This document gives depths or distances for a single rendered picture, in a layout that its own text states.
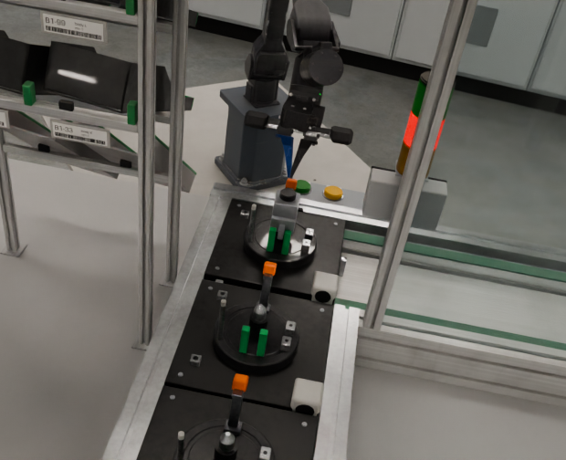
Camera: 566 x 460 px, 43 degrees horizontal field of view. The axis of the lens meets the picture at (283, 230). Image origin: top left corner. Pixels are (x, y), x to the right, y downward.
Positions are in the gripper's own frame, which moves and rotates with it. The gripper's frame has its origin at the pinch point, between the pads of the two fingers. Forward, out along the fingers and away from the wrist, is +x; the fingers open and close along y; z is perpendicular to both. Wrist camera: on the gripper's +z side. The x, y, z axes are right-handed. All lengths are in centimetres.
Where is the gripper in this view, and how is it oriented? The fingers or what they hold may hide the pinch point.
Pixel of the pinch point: (293, 158)
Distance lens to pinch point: 124.2
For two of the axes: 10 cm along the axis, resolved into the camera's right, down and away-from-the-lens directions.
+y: 9.8, 1.9, -0.4
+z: -0.6, 1.0, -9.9
